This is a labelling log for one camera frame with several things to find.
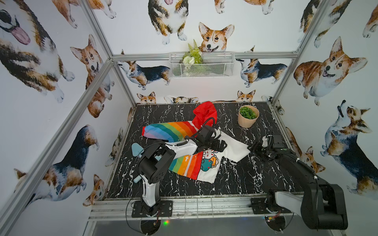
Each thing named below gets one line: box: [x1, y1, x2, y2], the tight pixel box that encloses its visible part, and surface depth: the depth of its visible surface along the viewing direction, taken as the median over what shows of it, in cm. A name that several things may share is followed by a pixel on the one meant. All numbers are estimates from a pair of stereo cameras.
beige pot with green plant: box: [237, 104, 260, 128], surface depth 102 cm
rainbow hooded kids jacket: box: [141, 101, 251, 184], surface depth 90 cm
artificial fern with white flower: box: [182, 38, 204, 66], surface depth 85 cm
